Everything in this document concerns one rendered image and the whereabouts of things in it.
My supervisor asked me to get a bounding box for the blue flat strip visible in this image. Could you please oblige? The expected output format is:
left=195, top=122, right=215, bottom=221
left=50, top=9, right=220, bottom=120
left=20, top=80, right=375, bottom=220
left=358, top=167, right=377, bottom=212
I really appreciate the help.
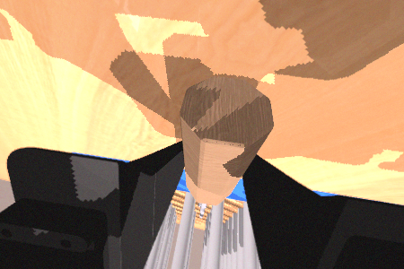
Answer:
left=176, top=170, right=336, bottom=202

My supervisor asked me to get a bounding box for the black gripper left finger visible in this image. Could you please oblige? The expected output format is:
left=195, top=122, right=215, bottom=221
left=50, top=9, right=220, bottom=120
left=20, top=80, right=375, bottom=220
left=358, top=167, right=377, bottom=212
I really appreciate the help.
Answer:
left=6, top=141, right=185, bottom=269

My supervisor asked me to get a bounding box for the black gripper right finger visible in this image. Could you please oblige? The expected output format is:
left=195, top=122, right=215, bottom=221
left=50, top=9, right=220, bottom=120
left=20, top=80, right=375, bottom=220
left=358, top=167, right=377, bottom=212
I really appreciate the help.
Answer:
left=242, top=154, right=404, bottom=269

